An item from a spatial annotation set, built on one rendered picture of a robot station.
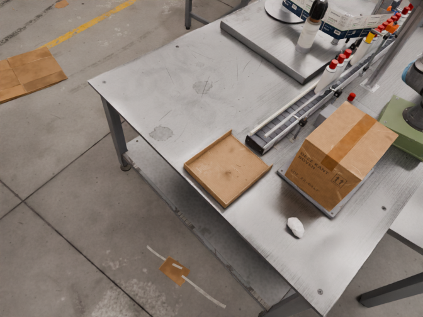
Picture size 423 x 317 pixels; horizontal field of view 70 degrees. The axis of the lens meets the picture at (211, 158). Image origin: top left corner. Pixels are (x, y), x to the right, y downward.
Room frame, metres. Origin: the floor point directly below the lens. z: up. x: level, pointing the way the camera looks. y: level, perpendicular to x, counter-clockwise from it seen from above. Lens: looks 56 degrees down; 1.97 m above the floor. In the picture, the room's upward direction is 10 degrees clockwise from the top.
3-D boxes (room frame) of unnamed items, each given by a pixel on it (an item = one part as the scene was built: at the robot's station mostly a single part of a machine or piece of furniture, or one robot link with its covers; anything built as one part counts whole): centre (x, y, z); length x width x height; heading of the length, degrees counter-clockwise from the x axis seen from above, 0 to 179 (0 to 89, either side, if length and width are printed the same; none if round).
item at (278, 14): (2.03, -0.33, 0.89); 0.31 x 0.31 x 0.01
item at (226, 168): (0.74, -0.08, 0.85); 0.30 x 0.26 x 0.04; 142
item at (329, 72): (1.27, -0.50, 0.98); 0.05 x 0.05 x 0.20
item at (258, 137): (1.52, -0.69, 0.86); 1.65 x 0.08 x 0.04; 142
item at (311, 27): (1.63, -0.42, 1.03); 0.09 x 0.09 x 0.30
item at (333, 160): (0.79, -0.51, 0.99); 0.30 x 0.24 x 0.27; 144
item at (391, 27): (1.50, -0.74, 1.05); 0.10 x 0.04 x 0.33; 52
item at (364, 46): (1.57, -0.73, 0.98); 0.05 x 0.05 x 0.20
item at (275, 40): (1.90, -0.42, 0.86); 0.80 x 0.67 x 0.05; 142
